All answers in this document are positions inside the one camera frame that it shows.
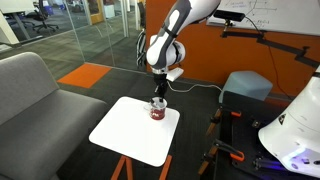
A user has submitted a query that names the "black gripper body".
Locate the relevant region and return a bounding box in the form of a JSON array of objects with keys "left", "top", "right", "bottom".
[{"left": 153, "top": 72, "right": 169, "bottom": 96}]

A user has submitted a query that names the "red and white mug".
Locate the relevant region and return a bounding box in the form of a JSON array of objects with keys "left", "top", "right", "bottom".
[{"left": 143, "top": 97, "right": 168, "bottom": 121}]

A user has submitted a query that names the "black and white striped chair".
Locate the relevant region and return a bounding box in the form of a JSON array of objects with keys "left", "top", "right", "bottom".
[{"left": 135, "top": 2, "right": 148, "bottom": 68}]

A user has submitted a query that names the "orange and black clamp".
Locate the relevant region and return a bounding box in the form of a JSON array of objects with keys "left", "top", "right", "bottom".
[
  {"left": 206, "top": 105, "right": 243, "bottom": 135},
  {"left": 198, "top": 139, "right": 246, "bottom": 176}
]

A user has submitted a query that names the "orange table leg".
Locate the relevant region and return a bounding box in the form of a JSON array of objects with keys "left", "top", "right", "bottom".
[
  {"left": 110, "top": 154, "right": 134, "bottom": 180},
  {"left": 158, "top": 154, "right": 173, "bottom": 180}
]

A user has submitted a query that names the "blue-grey ottoman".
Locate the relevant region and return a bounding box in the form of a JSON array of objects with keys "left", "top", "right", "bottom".
[{"left": 218, "top": 70, "right": 274, "bottom": 104}]

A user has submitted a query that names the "wooden door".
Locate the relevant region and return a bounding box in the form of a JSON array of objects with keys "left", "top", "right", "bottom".
[{"left": 87, "top": 0, "right": 105, "bottom": 25}]

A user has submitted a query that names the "grey fabric sofa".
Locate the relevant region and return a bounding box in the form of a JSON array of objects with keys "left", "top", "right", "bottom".
[{"left": 0, "top": 51, "right": 109, "bottom": 180}]

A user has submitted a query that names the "black office chair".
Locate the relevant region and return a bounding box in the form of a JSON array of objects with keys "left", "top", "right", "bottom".
[{"left": 32, "top": 0, "right": 60, "bottom": 34}]

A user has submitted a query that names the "white whiteboard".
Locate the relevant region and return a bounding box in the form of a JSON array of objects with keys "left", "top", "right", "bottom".
[{"left": 205, "top": 0, "right": 320, "bottom": 37}]

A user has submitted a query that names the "white office desk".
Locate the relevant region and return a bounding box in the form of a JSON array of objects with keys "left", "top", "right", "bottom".
[{"left": 0, "top": 0, "right": 37, "bottom": 46}]

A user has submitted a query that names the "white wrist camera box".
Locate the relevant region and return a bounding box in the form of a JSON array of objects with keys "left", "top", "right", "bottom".
[{"left": 165, "top": 67, "right": 185, "bottom": 83}]

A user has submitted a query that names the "white power cable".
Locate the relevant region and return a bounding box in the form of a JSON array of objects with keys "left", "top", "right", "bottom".
[{"left": 166, "top": 80, "right": 224, "bottom": 94}]

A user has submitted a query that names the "glass partition wall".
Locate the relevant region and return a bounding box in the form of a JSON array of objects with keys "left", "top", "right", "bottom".
[{"left": 63, "top": 0, "right": 148, "bottom": 73}]

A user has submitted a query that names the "black stereo camera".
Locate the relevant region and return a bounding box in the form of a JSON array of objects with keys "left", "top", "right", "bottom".
[{"left": 213, "top": 9, "right": 246, "bottom": 23}]

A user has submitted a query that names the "black camera cable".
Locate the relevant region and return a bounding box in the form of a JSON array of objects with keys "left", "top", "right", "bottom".
[{"left": 245, "top": 17, "right": 292, "bottom": 100}]

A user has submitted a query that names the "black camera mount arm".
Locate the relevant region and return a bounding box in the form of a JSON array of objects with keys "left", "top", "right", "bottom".
[{"left": 220, "top": 20, "right": 318, "bottom": 68}]

